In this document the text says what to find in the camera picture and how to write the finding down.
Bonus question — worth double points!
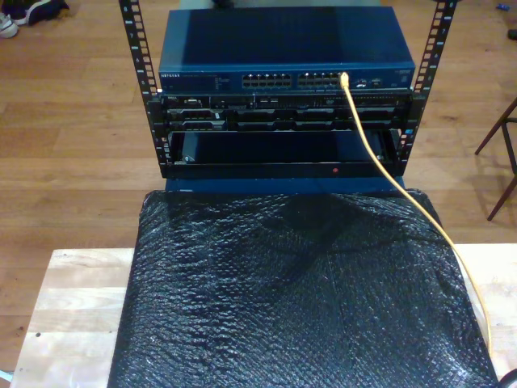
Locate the dark wooden chair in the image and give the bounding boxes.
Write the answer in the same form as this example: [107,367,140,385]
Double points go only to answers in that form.
[474,96,517,222]

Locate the yellow network cable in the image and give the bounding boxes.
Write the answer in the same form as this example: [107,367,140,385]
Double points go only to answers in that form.
[338,71,494,360]

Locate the blue metal base panel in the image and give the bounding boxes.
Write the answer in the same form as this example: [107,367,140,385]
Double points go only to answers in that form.
[165,177,406,194]

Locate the black rack drawer tray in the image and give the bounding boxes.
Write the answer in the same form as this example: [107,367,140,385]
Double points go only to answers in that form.
[161,129,407,179]

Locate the white sneaker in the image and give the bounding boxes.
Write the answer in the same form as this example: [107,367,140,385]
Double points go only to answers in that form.
[0,11,20,40]

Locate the blue network switch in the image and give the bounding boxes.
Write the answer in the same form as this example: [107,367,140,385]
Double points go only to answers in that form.
[158,6,416,95]

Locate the dark sneaker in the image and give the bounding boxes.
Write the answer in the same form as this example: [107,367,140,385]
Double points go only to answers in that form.
[6,0,70,26]

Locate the black server chassis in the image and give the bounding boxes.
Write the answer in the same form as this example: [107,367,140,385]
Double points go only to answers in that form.
[160,93,413,133]

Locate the black metal rack frame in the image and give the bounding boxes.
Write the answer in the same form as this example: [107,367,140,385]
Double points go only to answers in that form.
[118,0,460,181]

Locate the black bubble mat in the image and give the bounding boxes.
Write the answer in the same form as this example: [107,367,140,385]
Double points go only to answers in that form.
[107,188,500,388]

